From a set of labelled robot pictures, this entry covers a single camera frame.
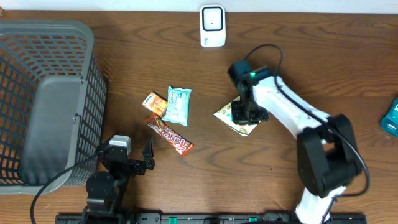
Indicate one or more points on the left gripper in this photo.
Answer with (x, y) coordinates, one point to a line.
(138, 167)

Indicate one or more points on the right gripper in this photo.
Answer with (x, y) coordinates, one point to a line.
(238, 119)

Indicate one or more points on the brown chocolate bar wrapper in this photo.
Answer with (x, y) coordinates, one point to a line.
(179, 143)

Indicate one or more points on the small orange snack packet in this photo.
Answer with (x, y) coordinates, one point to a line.
(155, 103)

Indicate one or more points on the light teal wet wipes pack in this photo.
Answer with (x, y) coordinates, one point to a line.
(178, 105)

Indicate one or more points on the teal mouthwash bottle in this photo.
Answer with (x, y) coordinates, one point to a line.
(389, 123)

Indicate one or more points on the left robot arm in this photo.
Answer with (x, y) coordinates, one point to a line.
(106, 189)

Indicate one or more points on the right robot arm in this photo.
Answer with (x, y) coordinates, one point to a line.
(327, 155)

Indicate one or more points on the white barcode scanner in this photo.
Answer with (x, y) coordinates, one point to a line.
(212, 26)

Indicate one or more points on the grey plastic shopping basket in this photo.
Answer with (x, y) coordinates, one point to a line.
(52, 105)

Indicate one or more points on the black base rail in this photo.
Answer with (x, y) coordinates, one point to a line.
(155, 218)

